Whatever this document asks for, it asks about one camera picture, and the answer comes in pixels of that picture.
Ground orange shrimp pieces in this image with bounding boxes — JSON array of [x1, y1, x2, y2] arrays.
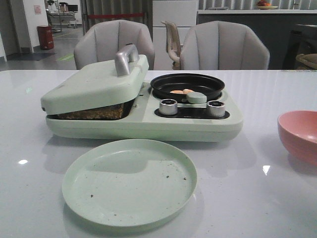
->
[[170, 89, 194, 95]]

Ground white bread slice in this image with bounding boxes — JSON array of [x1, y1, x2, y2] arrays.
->
[[56, 103, 125, 120]]

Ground green breakfast maker lid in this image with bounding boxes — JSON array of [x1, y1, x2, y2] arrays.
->
[[41, 55, 149, 115]]

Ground pink plastic bowl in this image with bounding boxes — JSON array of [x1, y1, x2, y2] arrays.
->
[[277, 111, 317, 166]]

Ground green breakfast maker base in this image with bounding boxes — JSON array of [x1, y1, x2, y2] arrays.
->
[[46, 82, 243, 142]]

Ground left silver control knob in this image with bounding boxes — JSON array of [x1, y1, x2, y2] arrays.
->
[[158, 99, 178, 116]]

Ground silver control knob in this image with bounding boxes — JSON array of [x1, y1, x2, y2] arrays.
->
[[158, 99, 178, 116], [206, 101, 226, 118]]

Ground right silver control knob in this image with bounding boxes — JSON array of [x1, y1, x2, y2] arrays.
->
[[206, 101, 226, 118]]

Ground round black frying pan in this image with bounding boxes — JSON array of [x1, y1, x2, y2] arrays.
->
[[150, 73, 225, 103]]

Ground light green round plate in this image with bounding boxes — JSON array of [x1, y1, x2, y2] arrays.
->
[[62, 139, 197, 229]]

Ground beige office chair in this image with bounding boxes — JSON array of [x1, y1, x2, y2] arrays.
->
[[162, 21, 182, 70]]

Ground right grey upholstered chair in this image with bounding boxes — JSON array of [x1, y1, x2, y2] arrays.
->
[[180, 21, 270, 70]]

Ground grey upholstered chair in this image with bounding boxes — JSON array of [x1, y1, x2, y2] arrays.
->
[[74, 20, 155, 70], [180, 21, 270, 70]]

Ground left grey upholstered chair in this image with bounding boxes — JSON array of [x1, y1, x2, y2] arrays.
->
[[74, 20, 155, 70]]

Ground white cabinet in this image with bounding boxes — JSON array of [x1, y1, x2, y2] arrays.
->
[[153, 0, 199, 70]]

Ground red trash bin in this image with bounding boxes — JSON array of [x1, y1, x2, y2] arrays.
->
[[37, 25, 54, 50]]

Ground fruit plate on counter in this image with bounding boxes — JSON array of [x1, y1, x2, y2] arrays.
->
[[256, 0, 278, 10]]

